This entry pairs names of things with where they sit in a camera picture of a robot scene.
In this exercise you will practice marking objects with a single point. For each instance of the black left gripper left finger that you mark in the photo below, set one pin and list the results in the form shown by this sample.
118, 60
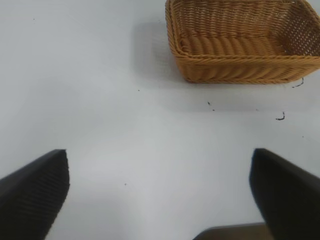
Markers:
30, 195

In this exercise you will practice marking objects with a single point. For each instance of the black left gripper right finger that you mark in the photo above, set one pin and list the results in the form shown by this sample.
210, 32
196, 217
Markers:
287, 195

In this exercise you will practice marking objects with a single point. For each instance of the brown woven wicker basket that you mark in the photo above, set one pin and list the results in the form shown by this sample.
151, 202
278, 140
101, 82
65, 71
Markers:
237, 67

